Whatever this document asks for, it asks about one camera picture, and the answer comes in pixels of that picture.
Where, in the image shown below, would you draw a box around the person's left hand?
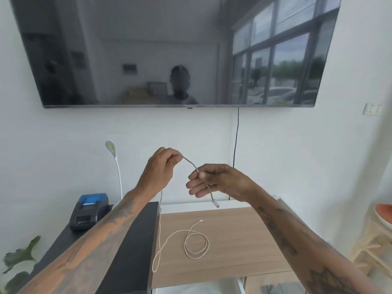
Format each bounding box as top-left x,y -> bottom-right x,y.
138,147 -> 184,198

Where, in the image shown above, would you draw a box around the person's right hand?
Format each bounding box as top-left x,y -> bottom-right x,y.
186,164 -> 256,203

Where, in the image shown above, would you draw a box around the person's left forearm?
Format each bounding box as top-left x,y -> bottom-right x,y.
17,184 -> 162,294

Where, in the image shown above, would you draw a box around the black cabinet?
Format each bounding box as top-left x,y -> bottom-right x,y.
18,201 -> 161,294

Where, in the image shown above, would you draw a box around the green leafy plant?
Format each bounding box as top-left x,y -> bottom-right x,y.
0,235 -> 42,294

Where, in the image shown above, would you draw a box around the black and blue receipt printer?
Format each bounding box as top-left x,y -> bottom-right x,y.
69,193 -> 114,232

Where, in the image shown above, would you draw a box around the white charging cable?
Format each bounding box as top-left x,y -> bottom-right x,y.
152,154 -> 221,275

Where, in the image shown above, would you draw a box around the beige shelf rack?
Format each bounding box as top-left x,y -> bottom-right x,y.
349,207 -> 392,280

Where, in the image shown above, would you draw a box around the orange bowl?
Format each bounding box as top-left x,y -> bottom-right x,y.
374,203 -> 392,226

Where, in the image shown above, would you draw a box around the white gooseneck desk lamp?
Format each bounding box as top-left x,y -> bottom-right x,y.
104,139 -> 124,201

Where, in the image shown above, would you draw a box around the black television power cable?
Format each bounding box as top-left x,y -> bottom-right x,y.
228,107 -> 240,201

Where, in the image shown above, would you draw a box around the person's right forearm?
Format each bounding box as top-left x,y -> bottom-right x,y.
244,178 -> 385,294

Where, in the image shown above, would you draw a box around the wall-mounted black television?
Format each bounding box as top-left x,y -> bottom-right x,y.
9,0 -> 342,109

